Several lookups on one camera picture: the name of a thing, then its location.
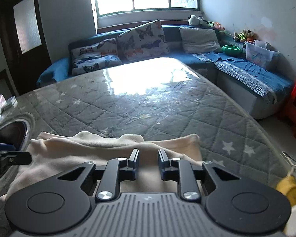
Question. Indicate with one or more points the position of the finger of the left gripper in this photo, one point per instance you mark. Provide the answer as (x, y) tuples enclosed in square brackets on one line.
[(7, 146), (8, 158)]

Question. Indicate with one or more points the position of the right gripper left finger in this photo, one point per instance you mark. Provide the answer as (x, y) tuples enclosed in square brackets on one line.
[(113, 173)]

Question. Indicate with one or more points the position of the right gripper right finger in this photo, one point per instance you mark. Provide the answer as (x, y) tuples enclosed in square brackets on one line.
[(184, 173)]

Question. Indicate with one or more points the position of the cream cloth garment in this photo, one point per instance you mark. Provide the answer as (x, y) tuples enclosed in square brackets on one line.
[(52, 154)]

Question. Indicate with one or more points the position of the black induction cooktop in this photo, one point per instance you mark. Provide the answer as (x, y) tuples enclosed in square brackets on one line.
[(16, 132)]

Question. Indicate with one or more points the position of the small green white box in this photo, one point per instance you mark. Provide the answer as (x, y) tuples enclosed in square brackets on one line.
[(10, 103)]

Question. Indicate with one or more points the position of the grey quilted star tablecloth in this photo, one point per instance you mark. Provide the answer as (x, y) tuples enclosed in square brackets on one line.
[(159, 99)]

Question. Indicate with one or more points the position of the dark wooden door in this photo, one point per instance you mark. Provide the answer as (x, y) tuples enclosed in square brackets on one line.
[(23, 42)]

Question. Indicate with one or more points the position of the yellow cloth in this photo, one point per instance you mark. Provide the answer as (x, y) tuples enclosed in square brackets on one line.
[(287, 186)]

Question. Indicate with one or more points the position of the left butterfly pillow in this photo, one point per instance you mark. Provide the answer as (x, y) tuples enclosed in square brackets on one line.
[(103, 54)]

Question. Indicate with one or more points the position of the butterfly pillow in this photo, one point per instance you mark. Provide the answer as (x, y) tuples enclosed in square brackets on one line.
[(144, 42), (103, 54)]

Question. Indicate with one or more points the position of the blue corner sofa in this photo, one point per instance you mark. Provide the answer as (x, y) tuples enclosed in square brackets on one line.
[(260, 92)]

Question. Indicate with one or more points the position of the grey cushion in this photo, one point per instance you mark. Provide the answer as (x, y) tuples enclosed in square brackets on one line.
[(199, 40)]

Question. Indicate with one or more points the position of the right butterfly pillow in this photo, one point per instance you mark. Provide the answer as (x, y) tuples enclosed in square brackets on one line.
[(144, 42)]

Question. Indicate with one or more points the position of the green bowl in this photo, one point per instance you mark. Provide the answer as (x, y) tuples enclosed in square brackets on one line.
[(231, 50)]

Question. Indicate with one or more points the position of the clear plastic storage box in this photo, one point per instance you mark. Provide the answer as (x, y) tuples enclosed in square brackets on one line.
[(260, 56)]

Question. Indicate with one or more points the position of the panda plush toy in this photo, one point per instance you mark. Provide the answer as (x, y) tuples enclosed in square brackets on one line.
[(197, 21)]

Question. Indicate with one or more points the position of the green brown plush toys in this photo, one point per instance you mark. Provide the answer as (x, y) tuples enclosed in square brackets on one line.
[(244, 36)]

